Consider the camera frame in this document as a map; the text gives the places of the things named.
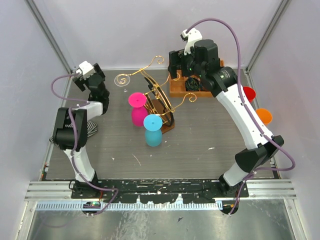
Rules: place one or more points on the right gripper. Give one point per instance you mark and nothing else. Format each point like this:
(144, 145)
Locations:
(177, 57)

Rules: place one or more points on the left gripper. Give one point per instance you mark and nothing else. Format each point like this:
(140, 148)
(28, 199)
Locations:
(85, 79)

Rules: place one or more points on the wooden compartment tray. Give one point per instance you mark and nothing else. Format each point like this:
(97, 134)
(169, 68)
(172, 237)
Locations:
(177, 87)

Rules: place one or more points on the clear wine glass front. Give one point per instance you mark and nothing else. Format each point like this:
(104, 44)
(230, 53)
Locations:
(122, 80)

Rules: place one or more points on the gold wire wine glass rack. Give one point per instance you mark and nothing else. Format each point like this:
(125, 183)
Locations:
(157, 101)

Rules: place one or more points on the striped black white cloth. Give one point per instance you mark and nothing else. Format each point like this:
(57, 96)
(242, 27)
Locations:
(92, 129)

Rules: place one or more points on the pink wine glass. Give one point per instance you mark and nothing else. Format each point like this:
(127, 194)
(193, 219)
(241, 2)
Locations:
(137, 101)

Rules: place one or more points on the red wine glass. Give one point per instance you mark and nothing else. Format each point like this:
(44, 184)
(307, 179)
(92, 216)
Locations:
(250, 93)

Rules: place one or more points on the blue wine glass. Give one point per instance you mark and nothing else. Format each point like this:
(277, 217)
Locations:
(153, 133)

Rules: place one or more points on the orange wine glass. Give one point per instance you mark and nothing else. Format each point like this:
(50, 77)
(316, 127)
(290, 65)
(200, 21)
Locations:
(265, 116)

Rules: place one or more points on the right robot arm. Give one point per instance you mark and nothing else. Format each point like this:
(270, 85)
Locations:
(261, 144)

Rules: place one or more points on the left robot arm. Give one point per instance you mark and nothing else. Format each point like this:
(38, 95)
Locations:
(70, 131)

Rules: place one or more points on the dark patterned rolled tie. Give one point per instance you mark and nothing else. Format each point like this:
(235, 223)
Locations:
(192, 84)

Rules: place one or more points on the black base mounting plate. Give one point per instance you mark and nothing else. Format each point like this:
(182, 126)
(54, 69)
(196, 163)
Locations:
(160, 191)

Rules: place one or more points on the white slotted cable duct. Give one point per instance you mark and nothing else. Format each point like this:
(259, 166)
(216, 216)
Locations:
(83, 206)

